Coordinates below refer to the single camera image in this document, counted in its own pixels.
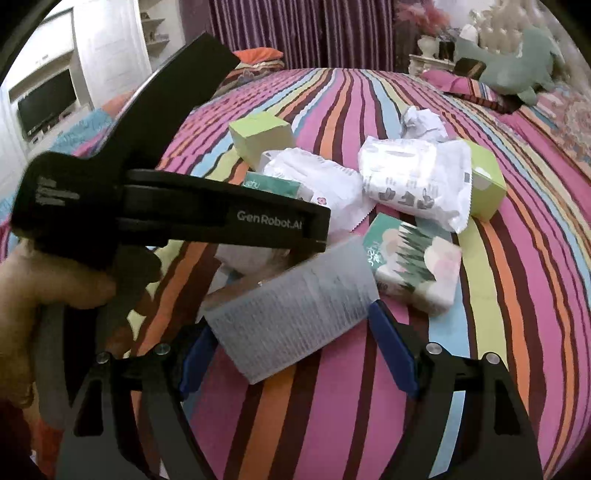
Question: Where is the green cube box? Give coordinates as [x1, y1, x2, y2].
[466, 140, 507, 222]

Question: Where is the white tv cabinet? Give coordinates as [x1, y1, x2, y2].
[1, 0, 151, 197]

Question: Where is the striped colourful bed sheet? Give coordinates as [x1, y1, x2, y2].
[0, 67, 591, 480]

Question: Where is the left hand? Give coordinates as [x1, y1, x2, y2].
[0, 240, 116, 409]

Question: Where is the green plush dinosaur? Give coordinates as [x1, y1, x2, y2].
[455, 27, 564, 106]

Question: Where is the floral pink pillow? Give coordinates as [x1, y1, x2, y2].
[520, 82, 591, 179]

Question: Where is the purple curtain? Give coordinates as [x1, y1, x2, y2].
[179, 0, 397, 71]

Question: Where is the tufted beige headboard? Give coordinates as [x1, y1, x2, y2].
[471, 1, 590, 91]

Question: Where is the black television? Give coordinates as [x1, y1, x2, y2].
[17, 70, 77, 139]

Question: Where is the grey printed box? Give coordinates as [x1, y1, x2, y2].
[204, 235, 379, 384]

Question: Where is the small crumpled paper ball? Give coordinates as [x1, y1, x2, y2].
[402, 106, 449, 143]

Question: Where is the white crinkled plastic bag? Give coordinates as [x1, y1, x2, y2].
[263, 148, 376, 234]

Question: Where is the teal tissue pack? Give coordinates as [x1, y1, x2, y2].
[242, 172, 312, 201]

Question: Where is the light green box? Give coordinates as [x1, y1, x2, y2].
[228, 112, 296, 171]

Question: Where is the green tissue pack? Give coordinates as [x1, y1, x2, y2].
[363, 213, 462, 316]

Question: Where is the white plastic package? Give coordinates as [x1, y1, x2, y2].
[358, 137, 472, 234]

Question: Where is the white bedside table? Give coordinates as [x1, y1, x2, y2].
[409, 54, 455, 77]

